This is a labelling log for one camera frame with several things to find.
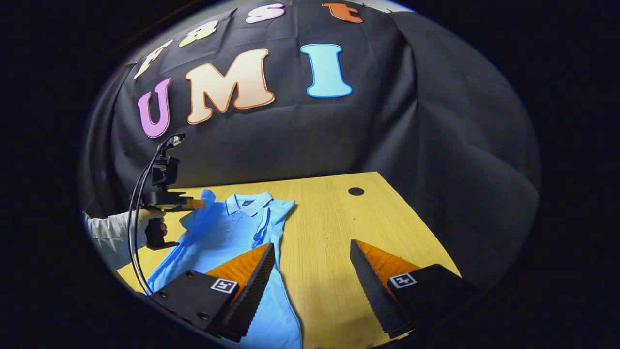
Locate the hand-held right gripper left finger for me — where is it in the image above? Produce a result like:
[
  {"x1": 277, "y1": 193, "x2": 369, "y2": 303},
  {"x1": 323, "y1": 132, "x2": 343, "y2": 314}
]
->
[{"x1": 150, "y1": 242, "x2": 276, "y2": 343}]

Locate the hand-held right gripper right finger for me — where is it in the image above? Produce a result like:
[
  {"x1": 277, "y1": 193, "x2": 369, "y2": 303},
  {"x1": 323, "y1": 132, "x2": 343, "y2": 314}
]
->
[{"x1": 349, "y1": 238, "x2": 481, "y2": 339}]

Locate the light blue T-shirt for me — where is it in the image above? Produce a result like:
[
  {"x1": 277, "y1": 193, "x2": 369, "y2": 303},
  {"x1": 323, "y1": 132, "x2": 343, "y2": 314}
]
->
[{"x1": 146, "y1": 188, "x2": 304, "y2": 349}]

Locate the black backdrop cloth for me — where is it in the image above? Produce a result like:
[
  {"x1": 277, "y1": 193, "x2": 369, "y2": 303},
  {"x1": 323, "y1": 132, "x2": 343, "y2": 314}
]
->
[{"x1": 79, "y1": 0, "x2": 541, "y2": 287}]

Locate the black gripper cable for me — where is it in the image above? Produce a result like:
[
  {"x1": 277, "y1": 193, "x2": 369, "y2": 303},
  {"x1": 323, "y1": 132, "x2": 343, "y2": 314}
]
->
[{"x1": 126, "y1": 137, "x2": 171, "y2": 297}]

